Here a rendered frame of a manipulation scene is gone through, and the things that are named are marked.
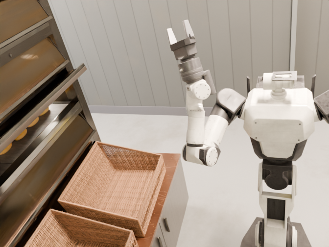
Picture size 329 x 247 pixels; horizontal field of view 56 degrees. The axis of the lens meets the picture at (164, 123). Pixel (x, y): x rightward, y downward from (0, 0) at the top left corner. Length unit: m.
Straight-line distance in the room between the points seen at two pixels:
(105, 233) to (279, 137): 1.07
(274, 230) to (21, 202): 1.27
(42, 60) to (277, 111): 1.26
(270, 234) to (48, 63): 1.49
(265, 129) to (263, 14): 1.98
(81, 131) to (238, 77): 1.93
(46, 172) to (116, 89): 2.35
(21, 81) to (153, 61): 2.14
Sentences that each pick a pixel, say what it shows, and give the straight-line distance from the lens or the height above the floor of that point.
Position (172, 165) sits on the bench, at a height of 0.58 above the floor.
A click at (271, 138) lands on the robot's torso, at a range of 1.34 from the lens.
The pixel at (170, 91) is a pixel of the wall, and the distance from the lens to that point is 3.73.
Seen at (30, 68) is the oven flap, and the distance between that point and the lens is 1.78.
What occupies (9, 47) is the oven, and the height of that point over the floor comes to 1.69.
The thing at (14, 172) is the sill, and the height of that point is 1.17.
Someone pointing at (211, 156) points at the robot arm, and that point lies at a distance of 1.22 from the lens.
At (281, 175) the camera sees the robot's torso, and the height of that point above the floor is 0.99.
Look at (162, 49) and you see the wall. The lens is 3.51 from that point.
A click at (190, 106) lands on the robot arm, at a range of 1.23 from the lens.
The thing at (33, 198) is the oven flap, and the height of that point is 0.98.
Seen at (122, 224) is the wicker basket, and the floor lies 0.67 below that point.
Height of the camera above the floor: 2.05
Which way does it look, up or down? 33 degrees down
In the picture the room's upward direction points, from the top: 13 degrees counter-clockwise
